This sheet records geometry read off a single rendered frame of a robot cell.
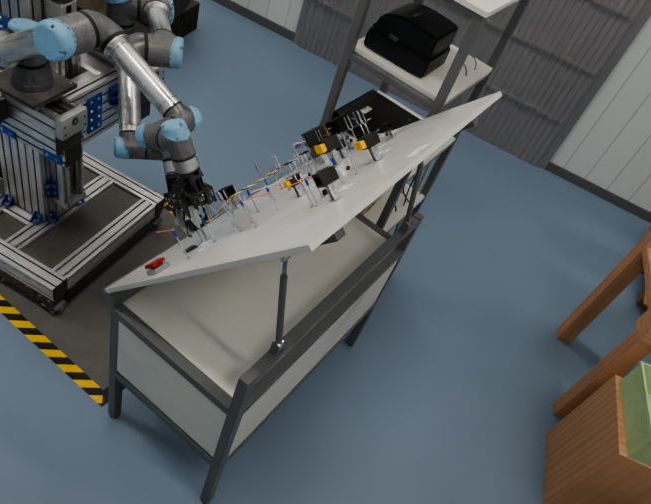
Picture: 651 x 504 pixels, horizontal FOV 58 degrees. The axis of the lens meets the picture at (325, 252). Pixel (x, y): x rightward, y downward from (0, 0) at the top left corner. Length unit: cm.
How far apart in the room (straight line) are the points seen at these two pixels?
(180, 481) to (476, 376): 172
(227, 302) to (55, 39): 104
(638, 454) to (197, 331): 187
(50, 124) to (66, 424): 127
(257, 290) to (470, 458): 150
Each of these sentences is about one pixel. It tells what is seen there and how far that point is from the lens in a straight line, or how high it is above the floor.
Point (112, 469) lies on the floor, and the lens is 277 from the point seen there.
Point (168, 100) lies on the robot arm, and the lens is 195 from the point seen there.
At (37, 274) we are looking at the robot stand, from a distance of 304.
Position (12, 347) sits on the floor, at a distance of 309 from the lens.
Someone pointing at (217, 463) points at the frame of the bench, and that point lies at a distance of 235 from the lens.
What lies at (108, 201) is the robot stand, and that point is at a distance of 341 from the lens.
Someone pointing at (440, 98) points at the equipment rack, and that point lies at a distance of 242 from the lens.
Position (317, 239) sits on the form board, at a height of 165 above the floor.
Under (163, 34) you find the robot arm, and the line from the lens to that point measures 239.
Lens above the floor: 256
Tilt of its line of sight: 44 degrees down
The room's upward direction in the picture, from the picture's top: 22 degrees clockwise
